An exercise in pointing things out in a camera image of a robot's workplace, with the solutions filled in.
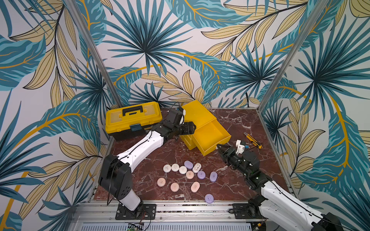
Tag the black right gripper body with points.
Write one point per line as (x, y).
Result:
(230, 156)

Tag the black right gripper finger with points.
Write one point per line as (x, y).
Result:
(224, 159)
(227, 150)

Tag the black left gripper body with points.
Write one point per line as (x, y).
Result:
(183, 129)

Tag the yellow top drawer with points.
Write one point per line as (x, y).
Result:
(208, 136)

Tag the white round earphone case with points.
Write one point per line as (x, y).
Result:
(175, 167)
(183, 170)
(167, 168)

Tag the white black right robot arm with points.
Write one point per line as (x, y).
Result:
(273, 202)

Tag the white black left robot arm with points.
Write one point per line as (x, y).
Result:
(107, 171)

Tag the yellow plastic drawer cabinet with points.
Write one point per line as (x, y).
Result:
(198, 114)

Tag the purple oval earphone case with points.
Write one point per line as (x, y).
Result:
(213, 176)

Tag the yellow black utility knife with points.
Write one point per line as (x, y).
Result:
(253, 141)

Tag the purple round earphone case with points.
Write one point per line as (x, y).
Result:
(209, 198)
(201, 175)
(188, 164)

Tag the white oval earphone case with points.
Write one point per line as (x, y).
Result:
(196, 168)

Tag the pink round earphone case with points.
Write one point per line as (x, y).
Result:
(174, 187)
(190, 175)
(161, 182)

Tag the pink oval earphone case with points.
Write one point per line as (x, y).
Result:
(195, 187)

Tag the yellow black plastic toolbox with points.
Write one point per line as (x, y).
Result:
(132, 121)

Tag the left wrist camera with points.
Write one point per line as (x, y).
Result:
(176, 116)

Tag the right aluminium frame post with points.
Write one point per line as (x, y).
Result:
(311, 20)

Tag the aluminium frame post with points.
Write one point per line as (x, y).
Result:
(78, 19)
(311, 20)

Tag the left aluminium frame post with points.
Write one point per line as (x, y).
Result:
(78, 19)

